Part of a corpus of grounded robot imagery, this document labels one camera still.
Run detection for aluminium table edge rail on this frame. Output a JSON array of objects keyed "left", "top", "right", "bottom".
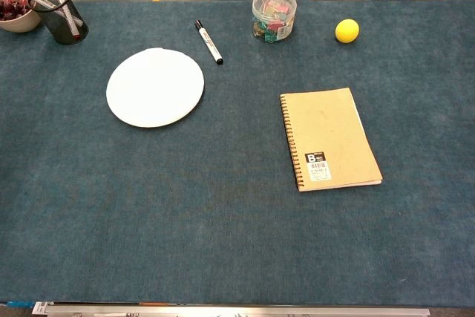
[{"left": 32, "top": 301, "right": 431, "bottom": 317}]

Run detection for clear jar of binder clips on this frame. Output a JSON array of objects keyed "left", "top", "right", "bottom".
[{"left": 252, "top": 0, "right": 298, "bottom": 43}]

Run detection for blue felt table cloth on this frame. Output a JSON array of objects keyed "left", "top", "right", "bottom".
[{"left": 0, "top": 0, "right": 475, "bottom": 307}]

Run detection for white round plate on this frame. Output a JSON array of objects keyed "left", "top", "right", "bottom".
[{"left": 105, "top": 47, "right": 206, "bottom": 128}]

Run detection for white bowl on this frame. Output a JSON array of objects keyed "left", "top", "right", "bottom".
[{"left": 0, "top": 0, "right": 42, "bottom": 33}]

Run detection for yellow foam ball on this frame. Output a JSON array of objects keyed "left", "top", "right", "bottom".
[{"left": 335, "top": 19, "right": 360, "bottom": 43}]

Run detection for black mesh pen holder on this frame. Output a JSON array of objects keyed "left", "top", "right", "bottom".
[{"left": 29, "top": 0, "right": 89, "bottom": 45}]

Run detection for dark red items in bowl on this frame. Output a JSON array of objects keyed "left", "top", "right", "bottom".
[{"left": 0, "top": 0, "right": 33, "bottom": 21}]

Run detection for black-capped whiteboard marker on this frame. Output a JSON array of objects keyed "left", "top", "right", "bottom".
[{"left": 194, "top": 19, "right": 224, "bottom": 65}]

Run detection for kraft spiral notebook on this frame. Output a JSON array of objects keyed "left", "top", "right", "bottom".
[{"left": 279, "top": 87, "right": 384, "bottom": 193}]

